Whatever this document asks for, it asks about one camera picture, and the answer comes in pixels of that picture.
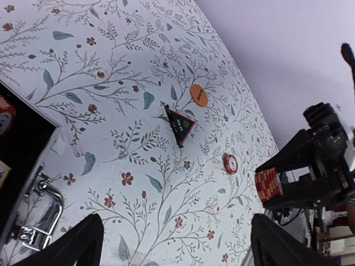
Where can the floral table mat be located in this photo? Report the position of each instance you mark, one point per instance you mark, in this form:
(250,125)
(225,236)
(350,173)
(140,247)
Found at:
(103,70)

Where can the single red poker chip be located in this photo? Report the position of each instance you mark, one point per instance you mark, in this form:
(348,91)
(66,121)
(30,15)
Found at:
(230,164)

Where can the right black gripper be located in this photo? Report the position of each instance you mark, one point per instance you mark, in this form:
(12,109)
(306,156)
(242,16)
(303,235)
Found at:
(327,149)

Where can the poker chip row right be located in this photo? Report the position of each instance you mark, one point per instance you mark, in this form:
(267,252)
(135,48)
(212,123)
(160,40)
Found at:
(7,116)

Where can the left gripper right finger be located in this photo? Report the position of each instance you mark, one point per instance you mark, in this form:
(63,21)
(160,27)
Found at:
(272,245)

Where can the blue playing card deck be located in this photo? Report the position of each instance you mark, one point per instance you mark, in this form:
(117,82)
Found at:
(4,172)

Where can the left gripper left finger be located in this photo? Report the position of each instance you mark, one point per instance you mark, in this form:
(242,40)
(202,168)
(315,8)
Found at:
(82,245)

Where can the aluminium poker case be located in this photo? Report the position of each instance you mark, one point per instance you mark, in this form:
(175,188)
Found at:
(31,206)

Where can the orange poker chip stack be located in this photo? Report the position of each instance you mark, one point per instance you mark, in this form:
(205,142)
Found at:
(268,185)

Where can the black triangle marker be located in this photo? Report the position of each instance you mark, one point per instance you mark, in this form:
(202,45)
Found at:
(181,125)

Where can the orange round button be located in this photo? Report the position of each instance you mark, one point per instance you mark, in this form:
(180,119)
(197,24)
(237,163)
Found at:
(199,95)

